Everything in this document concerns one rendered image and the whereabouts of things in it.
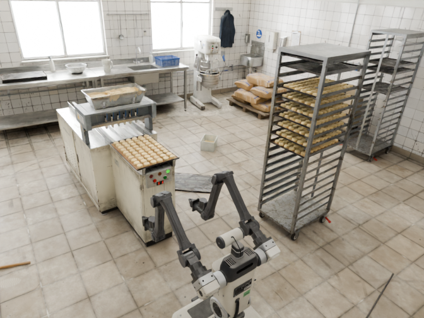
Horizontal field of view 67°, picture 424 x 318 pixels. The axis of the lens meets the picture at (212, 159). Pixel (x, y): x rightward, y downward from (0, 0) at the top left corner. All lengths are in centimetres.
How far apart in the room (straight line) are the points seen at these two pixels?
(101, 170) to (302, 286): 218
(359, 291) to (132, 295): 191
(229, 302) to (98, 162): 198
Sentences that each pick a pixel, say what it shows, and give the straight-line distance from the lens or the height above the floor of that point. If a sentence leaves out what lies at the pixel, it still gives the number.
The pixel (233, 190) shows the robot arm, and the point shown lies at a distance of 205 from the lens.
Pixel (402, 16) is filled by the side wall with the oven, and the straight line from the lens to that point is 580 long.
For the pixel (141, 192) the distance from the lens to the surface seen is 286.
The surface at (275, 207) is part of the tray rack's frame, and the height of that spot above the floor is 15.
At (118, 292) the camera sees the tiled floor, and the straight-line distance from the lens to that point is 297.
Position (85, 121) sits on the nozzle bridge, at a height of 112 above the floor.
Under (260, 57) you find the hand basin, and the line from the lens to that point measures 771.
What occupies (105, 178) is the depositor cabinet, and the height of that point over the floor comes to 47.
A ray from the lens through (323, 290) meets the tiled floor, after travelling 312.
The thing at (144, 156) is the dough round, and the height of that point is 92.
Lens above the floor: 225
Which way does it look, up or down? 28 degrees down
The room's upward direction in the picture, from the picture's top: 3 degrees clockwise
